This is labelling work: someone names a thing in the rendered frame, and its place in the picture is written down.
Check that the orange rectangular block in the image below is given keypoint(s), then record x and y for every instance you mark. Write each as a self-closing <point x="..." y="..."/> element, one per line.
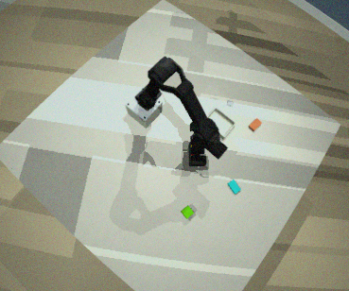
<point x="255" y="124"/>

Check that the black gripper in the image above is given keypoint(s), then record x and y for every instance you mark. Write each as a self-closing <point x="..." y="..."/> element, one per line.
<point x="196" y="150"/>

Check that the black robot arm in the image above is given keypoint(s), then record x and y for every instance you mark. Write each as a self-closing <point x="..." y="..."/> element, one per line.
<point x="205" y="129"/>

